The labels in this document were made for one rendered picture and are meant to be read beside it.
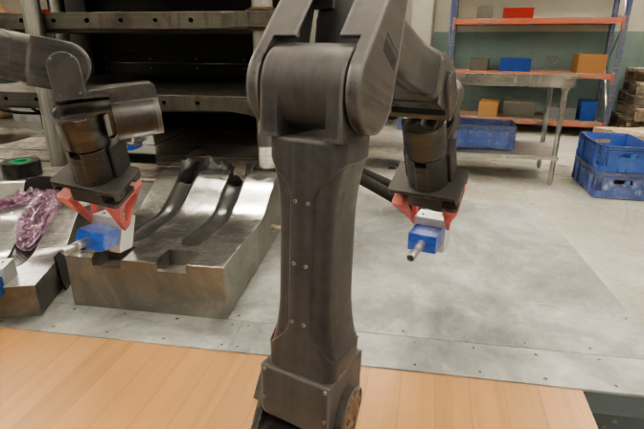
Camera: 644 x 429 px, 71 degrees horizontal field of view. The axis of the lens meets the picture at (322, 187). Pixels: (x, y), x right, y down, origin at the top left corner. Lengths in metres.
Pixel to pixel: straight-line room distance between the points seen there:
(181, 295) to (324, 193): 0.47
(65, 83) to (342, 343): 0.44
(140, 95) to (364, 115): 0.40
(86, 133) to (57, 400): 0.33
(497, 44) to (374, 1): 6.91
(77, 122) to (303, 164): 0.38
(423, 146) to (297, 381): 0.33
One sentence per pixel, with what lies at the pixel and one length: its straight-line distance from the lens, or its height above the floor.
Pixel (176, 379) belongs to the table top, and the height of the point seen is 0.80.
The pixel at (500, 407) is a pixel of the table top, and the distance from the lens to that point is 0.64.
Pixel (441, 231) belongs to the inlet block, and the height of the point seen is 0.94.
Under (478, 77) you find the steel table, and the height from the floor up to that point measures 0.91.
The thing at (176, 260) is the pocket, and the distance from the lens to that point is 0.78.
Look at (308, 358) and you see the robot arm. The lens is 0.39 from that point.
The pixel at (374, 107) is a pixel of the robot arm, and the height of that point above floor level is 1.17.
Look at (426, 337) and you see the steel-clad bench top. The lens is 0.71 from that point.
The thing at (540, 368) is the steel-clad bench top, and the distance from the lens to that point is 0.71.
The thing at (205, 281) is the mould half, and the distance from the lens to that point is 0.72.
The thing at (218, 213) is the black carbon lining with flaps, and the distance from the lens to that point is 0.92.
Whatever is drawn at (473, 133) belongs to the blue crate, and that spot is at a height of 0.39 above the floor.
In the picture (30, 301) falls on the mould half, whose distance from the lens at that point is 0.85.
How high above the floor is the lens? 1.21
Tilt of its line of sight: 18 degrees down
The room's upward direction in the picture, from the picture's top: straight up
